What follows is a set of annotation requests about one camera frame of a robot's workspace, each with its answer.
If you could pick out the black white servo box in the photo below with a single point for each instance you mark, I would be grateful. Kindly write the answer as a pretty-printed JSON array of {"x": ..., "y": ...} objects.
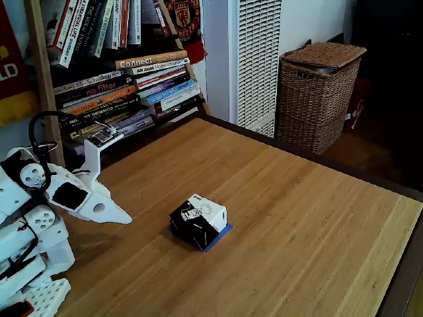
[{"x": 198, "y": 221}]

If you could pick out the blue tape square target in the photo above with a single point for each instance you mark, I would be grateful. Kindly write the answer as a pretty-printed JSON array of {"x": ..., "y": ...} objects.
[{"x": 228, "y": 227}]

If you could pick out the yellow spine book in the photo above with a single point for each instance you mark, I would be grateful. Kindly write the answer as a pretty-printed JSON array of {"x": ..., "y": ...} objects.
[{"x": 77, "y": 133}]

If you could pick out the lavender spine book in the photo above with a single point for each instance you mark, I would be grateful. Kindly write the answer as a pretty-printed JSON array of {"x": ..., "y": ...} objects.
[{"x": 138, "y": 123}]

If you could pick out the black Rocket Science book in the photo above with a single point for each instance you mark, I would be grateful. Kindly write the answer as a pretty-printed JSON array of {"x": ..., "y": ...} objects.
[{"x": 109, "y": 112}]

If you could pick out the black no filter book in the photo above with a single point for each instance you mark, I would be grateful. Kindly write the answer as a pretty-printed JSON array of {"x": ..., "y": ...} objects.
[{"x": 99, "y": 88}]

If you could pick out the white cursive title book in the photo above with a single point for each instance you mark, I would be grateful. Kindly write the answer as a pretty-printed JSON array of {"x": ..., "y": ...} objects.
[{"x": 86, "y": 81}]

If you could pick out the black white title book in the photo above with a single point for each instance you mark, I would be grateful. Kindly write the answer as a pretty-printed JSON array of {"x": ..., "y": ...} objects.
[{"x": 178, "y": 109}]

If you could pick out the white grey title book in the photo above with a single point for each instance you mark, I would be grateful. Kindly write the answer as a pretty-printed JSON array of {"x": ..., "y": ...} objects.
[{"x": 178, "y": 99}]

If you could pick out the blue spine book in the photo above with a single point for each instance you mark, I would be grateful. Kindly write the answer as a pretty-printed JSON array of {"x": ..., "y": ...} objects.
[{"x": 172, "y": 90}]

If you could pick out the dark purple spine book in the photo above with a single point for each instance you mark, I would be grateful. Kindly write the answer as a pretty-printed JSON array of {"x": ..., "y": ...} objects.
[{"x": 165, "y": 86}]

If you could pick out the red white striped book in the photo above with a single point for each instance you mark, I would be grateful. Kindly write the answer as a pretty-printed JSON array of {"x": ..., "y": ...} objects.
[{"x": 158, "y": 76}]

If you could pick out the red black clamp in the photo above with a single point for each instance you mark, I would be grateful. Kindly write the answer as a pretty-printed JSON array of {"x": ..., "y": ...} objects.
[{"x": 16, "y": 310}]

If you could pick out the tan Connect book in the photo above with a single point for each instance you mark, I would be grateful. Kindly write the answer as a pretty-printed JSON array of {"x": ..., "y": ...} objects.
[{"x": 148, "y": 60}]

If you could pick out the white Modern Romance book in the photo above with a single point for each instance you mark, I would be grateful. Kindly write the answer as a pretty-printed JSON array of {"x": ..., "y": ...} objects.
[{"x": 165, "y": 65}]

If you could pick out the red yellow banner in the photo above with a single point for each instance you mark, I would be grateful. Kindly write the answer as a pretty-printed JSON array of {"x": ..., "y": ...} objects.
[{"x": 10, "y": 66}]

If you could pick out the wooden ladder bookshelf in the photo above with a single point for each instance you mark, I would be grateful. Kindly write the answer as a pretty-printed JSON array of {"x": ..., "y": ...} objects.
[{"x": 39, "y": 49}]

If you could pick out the white Financial Life book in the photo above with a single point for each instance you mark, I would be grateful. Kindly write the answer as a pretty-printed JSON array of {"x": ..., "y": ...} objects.
[{"x": 74, "y": 33}]

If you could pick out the grey green spine book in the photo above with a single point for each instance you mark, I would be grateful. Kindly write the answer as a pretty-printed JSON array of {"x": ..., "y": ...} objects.
[{"x": 102, "y": 29}]

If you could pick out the black Moral Animal book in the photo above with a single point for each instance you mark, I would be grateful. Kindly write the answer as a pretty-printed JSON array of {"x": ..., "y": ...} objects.
[{"x": 87, "y": 29}]

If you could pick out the white narrow spine book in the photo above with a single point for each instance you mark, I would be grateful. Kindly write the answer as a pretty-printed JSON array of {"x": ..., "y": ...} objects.
[{"x": 115, "y": 23}]

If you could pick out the orange narrow spine book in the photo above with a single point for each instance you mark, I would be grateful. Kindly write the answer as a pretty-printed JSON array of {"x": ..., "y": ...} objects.
[{"x": 124, "y": 23}]

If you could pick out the white plain spine book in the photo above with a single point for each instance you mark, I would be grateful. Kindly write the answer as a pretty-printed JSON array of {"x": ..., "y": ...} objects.
[{"x": 134, "y": 23}]

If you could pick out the white red spine book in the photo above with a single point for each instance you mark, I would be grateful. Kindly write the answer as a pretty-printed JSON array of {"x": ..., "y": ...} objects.
[{"x": 64, "y": 23}]

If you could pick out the red thin book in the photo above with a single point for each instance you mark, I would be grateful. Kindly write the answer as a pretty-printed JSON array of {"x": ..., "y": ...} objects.
[{"x": 162, "y": 18}]

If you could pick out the red black football scarf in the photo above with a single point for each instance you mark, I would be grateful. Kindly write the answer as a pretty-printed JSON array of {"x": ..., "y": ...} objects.
[{"x": 185, "y": 20}]

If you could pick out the white louvered panel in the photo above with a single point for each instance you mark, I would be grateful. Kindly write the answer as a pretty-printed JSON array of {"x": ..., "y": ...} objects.
[{"x": 257, "y": 66}]

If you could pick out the brown wicker basket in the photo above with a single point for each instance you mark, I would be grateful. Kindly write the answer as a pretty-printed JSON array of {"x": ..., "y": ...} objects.
[{"x": 314, "y": 99}]

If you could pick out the red bag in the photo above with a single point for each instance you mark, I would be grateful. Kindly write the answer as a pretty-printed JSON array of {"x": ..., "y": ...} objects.
[{"x": 358, "y": 105}]

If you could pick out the white bracket with camera board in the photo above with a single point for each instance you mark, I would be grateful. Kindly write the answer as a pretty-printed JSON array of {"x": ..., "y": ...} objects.
[{"x": 92, "y": 155}]

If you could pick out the white perforated base plate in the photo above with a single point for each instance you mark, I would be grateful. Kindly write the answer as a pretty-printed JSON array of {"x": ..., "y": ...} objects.
[{"x": 46, "y": 297}]

